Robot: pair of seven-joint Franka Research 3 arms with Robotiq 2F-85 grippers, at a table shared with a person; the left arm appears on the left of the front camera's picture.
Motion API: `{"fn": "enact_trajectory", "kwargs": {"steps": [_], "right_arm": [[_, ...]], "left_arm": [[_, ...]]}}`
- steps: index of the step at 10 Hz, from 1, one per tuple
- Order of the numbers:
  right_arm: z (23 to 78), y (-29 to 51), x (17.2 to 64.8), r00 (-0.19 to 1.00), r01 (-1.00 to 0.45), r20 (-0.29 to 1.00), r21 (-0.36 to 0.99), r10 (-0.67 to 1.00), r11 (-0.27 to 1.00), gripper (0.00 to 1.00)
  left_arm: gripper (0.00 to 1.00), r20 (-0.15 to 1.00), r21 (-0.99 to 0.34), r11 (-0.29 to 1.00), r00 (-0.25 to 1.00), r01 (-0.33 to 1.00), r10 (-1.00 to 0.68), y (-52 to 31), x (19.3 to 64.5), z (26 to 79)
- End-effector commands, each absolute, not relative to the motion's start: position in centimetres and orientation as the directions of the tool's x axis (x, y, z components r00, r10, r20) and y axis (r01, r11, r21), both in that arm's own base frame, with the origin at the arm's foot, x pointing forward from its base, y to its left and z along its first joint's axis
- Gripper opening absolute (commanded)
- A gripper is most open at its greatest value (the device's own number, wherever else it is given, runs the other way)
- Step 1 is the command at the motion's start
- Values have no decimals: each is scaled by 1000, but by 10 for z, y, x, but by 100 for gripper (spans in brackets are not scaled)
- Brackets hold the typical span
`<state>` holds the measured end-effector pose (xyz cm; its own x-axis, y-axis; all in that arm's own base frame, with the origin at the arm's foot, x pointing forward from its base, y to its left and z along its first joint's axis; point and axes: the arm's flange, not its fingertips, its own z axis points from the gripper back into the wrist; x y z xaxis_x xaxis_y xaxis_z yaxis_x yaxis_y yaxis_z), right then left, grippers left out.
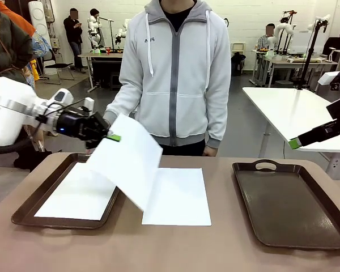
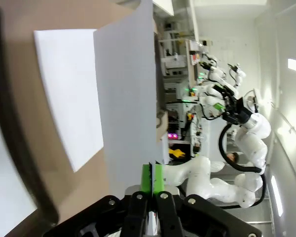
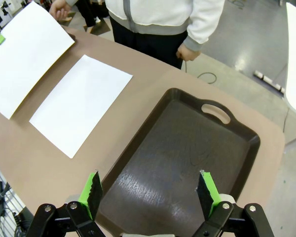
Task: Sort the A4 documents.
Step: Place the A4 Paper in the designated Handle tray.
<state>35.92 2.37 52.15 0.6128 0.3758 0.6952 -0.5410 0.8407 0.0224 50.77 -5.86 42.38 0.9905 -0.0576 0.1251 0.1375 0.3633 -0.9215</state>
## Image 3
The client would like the dark brown serving tray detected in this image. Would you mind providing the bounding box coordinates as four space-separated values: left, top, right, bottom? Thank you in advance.
95 87 261 237

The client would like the white floor power strip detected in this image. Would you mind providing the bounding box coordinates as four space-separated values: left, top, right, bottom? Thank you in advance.
253 70 286 94

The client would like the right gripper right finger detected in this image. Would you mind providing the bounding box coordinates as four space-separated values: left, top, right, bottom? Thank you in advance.
192 170 274 237

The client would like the person's left forearm white sleeve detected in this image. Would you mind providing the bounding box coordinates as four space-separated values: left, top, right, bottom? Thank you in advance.
183 0 225 51

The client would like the grey floor cable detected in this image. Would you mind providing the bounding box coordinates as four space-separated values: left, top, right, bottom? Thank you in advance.
184 59 217 85

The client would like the brown floor mat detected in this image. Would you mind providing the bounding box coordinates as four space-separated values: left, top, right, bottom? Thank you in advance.
83 18 111 35

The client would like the person in white hoodie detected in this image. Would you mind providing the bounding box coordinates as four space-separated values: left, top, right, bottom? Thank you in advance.
49 0 225 70

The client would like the white A4 paper sheet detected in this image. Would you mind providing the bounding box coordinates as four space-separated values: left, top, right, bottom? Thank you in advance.
29 54 133 159
0 1 76 120

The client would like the person's right hand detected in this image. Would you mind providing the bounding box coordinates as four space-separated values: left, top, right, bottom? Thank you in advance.
49 0 73 22

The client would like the person's left hand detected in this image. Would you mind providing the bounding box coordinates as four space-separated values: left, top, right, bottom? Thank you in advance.
176 44 200 62

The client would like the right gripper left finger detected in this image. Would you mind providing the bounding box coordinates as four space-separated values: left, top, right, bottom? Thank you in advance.
26 170 107 237

